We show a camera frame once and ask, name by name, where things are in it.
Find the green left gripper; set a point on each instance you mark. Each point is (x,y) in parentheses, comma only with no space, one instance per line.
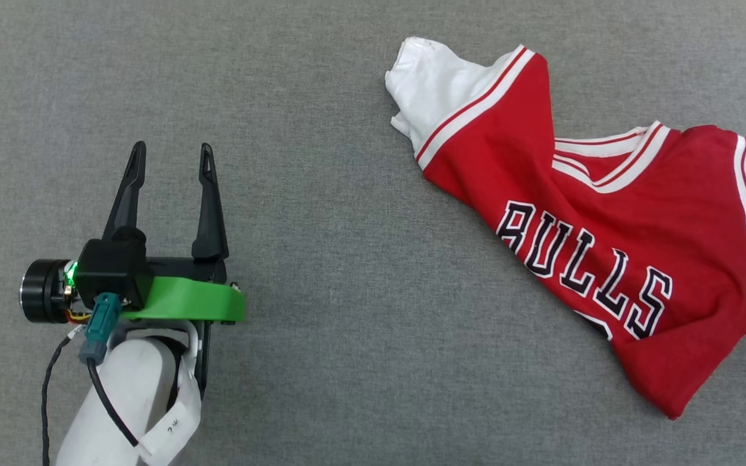
(198,301)

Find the red white Bulls jersey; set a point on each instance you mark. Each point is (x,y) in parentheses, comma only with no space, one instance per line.
(489,162)

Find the black cylindrical left gripper motor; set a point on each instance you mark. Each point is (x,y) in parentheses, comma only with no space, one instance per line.
(43,291)

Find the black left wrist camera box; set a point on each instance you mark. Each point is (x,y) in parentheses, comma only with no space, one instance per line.
(111,268)

